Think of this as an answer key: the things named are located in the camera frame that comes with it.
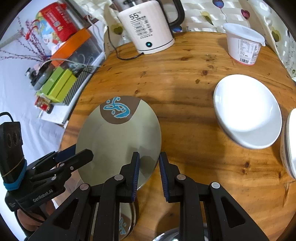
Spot white plastic tub with lid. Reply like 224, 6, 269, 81
223, 23, 265, 65

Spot white electric kettle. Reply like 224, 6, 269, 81
112, 1, 185, 54

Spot white shallow plate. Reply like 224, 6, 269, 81
213, 74, 282, 150

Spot white ceramic bowl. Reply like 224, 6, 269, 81
280, 108, 296, 179

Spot orange lidded clear box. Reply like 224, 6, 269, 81
51, 29, 102, 71

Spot person's left hand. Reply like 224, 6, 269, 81
17, 200, 55, 232

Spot red snack package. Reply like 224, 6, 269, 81
34, 2, 77, 45

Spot black kettle power cord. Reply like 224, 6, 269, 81
105, 25, 145, 61

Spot green boxes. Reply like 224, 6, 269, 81
36, 66, 77, 103

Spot grey plate with blue design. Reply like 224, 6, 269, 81
76, 96, 162, 188

